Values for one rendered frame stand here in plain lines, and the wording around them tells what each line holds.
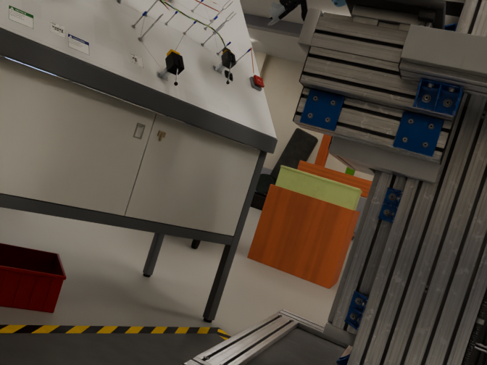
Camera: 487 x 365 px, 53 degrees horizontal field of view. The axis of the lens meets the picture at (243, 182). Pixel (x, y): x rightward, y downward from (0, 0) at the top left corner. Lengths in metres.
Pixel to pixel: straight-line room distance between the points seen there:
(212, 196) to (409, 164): 1.00
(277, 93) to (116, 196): 10.23
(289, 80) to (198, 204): 9.99
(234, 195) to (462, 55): 1.29
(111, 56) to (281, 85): 10.26
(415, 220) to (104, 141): 1.04
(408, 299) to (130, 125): 1.07
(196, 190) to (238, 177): 0.22
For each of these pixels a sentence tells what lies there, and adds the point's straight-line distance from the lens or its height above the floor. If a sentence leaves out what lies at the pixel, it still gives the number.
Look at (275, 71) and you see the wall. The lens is 12.05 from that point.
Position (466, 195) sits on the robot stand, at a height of 0.80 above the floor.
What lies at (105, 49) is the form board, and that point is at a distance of 1.76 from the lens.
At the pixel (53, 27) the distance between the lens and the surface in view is 1.69.
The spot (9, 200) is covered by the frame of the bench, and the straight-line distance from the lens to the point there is 1.68.
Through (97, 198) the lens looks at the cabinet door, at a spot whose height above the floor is 0.45.
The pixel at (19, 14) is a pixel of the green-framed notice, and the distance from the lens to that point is 1.66.
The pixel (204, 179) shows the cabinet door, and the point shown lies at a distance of 1.99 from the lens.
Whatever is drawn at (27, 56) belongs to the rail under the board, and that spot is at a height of 0.82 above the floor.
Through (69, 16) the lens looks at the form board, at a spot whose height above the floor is 1.00.
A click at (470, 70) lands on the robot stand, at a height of 1.00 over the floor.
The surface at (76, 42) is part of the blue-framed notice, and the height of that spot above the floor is 0.92.
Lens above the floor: 0.70
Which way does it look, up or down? 1 degrees down
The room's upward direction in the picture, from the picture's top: 18 degrees clockwise
